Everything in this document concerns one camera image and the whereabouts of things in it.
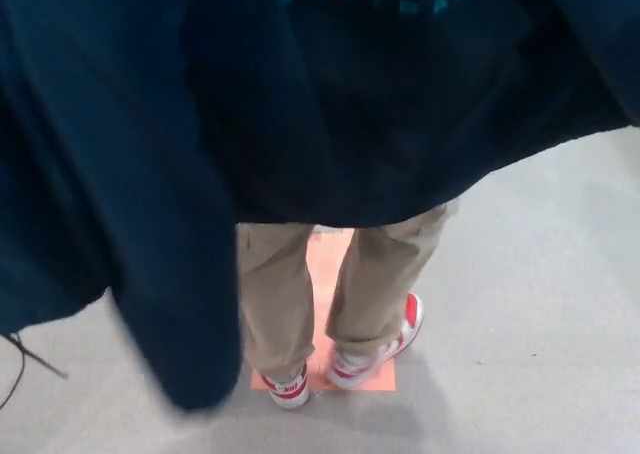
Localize navy blue coat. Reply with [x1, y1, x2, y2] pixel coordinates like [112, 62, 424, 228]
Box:
[0, 0, 640, 411]

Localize orange floor marker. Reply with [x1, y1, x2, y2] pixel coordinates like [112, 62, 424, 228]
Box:
[249, 226, 399, 393]

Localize beige trousers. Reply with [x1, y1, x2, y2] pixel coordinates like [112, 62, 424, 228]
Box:
[233, 198, 462, 381]

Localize red white right sneaker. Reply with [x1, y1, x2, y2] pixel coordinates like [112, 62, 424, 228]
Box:
[326, 292, 427, 391]

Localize red white sneaker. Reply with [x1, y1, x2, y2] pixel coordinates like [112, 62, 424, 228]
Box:
[326, 292, 427, 391]
[266, 362, 312, 410]

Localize red white left sneaker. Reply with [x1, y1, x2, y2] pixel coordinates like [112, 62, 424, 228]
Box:
[266, 362, 312, 410]

